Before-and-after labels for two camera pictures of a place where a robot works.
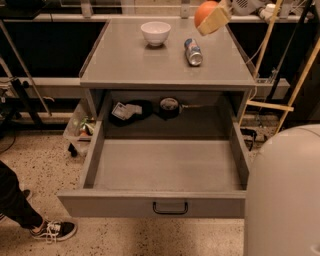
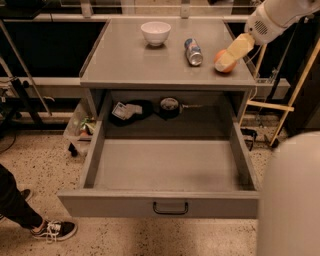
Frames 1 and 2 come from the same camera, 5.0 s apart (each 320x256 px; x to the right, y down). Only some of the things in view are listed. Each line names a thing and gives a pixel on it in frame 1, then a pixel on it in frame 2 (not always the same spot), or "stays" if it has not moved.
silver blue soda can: [193, 52] stays
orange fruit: [203, 10] -> [217, 57]
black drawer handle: [170, 213] stays
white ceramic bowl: [155, 32] stays
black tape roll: [169, 107] stays
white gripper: [240, 6] -> [263, 28]
